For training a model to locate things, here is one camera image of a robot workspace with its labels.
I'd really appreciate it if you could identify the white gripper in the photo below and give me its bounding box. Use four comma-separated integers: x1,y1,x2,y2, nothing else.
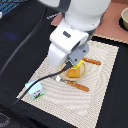
48,19,89,67

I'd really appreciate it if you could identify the orange bread loaf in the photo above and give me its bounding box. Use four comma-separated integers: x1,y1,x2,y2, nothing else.
68,67,81,78

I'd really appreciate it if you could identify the blue milk carton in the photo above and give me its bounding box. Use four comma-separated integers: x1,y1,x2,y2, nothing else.
25,81,44,99

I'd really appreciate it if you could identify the yellow butter box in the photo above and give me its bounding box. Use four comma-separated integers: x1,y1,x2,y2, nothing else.
76,59,84,68

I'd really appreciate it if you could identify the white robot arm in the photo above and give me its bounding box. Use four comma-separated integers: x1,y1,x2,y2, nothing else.
39,0,111,67

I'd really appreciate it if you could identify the round beige plate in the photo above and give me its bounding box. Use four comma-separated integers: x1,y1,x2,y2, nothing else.
61,63,86,81

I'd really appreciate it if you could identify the pink brown board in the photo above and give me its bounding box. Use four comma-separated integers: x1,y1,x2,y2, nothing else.
50,0,128,44

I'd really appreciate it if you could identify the beige woven placemat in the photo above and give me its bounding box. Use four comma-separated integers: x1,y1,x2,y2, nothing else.
16,32,120,128

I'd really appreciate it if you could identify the beige bowl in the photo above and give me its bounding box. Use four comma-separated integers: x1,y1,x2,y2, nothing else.
121,7,128,30

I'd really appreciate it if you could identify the blue basket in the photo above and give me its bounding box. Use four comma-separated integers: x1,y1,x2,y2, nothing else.
0,0,23,12

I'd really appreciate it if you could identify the black cable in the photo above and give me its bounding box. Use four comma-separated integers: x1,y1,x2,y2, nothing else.
0,6,75,128

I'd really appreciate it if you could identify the wooden handled knife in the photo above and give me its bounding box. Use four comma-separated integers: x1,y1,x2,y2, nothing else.
83,57,101,65

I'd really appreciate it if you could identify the wooden handled fork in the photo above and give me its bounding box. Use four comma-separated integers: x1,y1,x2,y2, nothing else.
53,76,89,92

